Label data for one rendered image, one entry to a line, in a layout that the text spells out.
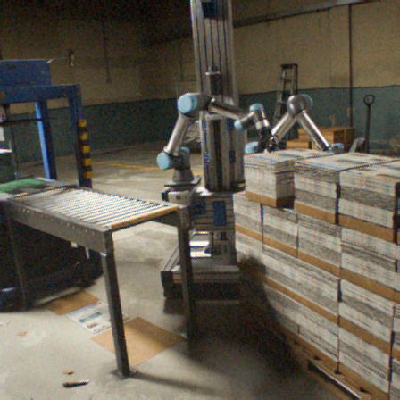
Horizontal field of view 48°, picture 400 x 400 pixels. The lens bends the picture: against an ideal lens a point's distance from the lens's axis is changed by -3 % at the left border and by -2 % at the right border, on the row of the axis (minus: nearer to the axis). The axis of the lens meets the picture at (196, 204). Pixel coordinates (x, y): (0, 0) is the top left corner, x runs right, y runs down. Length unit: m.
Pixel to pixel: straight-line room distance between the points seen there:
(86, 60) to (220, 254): 9.58
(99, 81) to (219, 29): 9.50
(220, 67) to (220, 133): 0.45
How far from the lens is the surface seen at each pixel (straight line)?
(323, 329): 2.23
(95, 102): 12.48
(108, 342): 2.88
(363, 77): 9.42
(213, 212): 3.13
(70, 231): 2.53
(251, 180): 2.41
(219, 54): 3.24
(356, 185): 1.85
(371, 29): 9.39
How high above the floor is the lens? 1.40
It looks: 14 degrees down
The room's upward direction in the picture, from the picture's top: 4 degrees counter-clockwise
